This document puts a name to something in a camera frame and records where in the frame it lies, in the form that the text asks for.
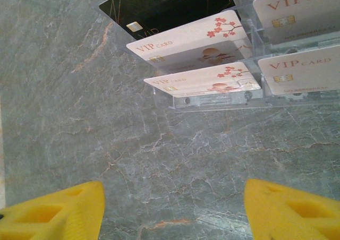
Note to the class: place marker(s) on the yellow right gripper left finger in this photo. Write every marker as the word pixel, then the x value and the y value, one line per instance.
pixel 53 216

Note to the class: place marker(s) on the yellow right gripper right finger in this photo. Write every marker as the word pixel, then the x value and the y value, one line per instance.
pixel 292 218

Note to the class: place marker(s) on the white VIP card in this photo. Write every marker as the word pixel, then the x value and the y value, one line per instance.
pixel 186 83
pixel 305 72
pixel 186 35
pixel 305 11

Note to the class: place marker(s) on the clear acrylic card stand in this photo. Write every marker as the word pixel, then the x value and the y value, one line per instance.
pixel 212 102

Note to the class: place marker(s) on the black VIP card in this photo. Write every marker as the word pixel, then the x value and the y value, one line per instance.
pixel 172 11

